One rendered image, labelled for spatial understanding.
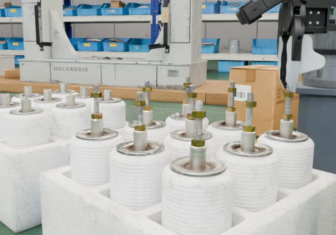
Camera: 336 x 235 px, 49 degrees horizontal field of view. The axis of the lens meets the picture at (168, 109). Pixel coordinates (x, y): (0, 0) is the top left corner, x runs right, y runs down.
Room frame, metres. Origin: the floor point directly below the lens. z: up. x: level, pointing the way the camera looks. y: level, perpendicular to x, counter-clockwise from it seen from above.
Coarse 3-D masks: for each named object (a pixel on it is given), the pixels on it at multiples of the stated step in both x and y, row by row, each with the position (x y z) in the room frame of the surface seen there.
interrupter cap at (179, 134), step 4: (172, 132) 0.65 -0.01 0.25; (176, 132) 0.65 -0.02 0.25; (180, 132) 0.66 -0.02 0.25; (184, 132) 0.66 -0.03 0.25; (204, 132) 0.65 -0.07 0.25; (208, 132) 0.65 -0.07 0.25; (172, 136) 0.62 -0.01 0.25; (176, 136) 0.63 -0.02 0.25; (180, 136) 0.62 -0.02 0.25; (184, 136) 0.64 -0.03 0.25; (204, 136) 0.63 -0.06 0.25; (208, 136) 0.62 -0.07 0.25; (184, 140) 0.61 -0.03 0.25; (188, 140) 0.60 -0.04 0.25
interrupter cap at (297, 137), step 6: (264, 132) 0.65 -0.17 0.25; (270, 132) 0.66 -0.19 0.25; (276, 132) 0.66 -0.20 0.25; (294, 132) 0.66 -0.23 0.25; (300, 132) 0.66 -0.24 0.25; (270, 138) 0.62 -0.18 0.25; (276, 138) 0.61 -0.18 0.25; (282, 138) 0.62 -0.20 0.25; (288, 138) 0.62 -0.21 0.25; (294, 138) 0.62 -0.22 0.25; (300, 138) 0.62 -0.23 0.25; (306, 138) 0.62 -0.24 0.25
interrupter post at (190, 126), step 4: (188, 120) 0.63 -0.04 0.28; (192, 120) 0.63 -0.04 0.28; (188, 124) 0.63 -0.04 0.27; (192, 124) 0.63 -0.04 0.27; (188, 128) 0.63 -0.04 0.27; (192, 128) 0.63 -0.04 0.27; (188, 132) 0.63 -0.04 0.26; (192, 132) 0.63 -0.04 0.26; (188, 136) 0.63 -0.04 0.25; (192, 136) 0.63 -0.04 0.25
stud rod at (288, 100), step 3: (288, 87) 0.64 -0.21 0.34; (288, 90) 0.64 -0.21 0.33; (285, 99) 0.64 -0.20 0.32; (288, 99) 0.64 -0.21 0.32; (285, 102) 0.64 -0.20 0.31; (288, 102) 0.64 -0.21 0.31; (285, 105) 0.64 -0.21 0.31; (288, 105) 0.64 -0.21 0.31; (285, 108) 0.64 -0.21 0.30; (288, 108) 0.64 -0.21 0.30; (285, 111) 0.64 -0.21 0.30; (288, 111) 0.64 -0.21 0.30; (285, 120) 0.64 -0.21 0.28; (288, 120) 0.64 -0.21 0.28
